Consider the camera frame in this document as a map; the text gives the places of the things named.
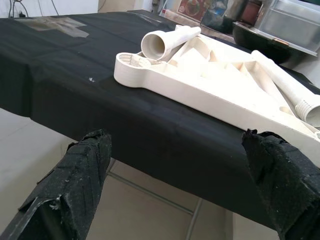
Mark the black tablecloth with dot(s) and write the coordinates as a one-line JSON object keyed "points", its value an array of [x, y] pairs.
{"points": [[75, 75]]}

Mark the dark glass pan lid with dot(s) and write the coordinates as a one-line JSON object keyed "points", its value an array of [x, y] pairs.
{"points": [[215, 17]]}

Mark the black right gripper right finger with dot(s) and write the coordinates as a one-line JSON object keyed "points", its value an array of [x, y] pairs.
{"points": [[282, 187]]}

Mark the wide clear tape patch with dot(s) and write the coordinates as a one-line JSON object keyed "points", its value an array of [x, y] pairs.
{"points": [[50, 26]]}

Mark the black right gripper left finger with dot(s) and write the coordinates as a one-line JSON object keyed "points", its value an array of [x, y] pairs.
{"points": [[82, 175]]}

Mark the white plastic table top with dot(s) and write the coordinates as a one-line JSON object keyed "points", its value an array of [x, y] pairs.
{"points": [[200, 97]]}

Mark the clear plastic storage container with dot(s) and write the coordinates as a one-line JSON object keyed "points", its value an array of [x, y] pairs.
{"points": [[287, 25]]}

